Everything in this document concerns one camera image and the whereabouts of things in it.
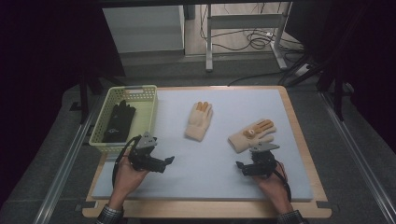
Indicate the person's right hand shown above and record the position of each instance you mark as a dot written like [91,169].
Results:
[274,186]

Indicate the black glove with white print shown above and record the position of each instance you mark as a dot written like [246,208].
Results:
[120,123]

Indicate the metal floor rail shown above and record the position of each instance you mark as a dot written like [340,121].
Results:
[358,155]
[62,168]

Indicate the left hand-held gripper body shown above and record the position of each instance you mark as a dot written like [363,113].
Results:
[141,155]

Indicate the person's left hand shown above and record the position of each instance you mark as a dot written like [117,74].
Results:
[127,180]

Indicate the grey cabinet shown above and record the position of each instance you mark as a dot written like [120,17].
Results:
[143,28]

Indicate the white desk frame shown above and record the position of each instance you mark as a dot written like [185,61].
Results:
[246,21]

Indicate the beige glove with orange fingertips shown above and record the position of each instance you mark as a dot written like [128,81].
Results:
[197,123]

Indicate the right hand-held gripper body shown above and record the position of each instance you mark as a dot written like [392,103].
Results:
[264,161]

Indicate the black metal stand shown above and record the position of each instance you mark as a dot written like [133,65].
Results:
[83,99]
[338,93]

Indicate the beige glove with orange fingers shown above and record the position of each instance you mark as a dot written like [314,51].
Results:
[249,137]

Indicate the yellow-green plastic basket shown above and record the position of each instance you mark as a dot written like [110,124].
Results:
[143,112]

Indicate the white power strip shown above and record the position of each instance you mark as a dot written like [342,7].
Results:
[302,70]

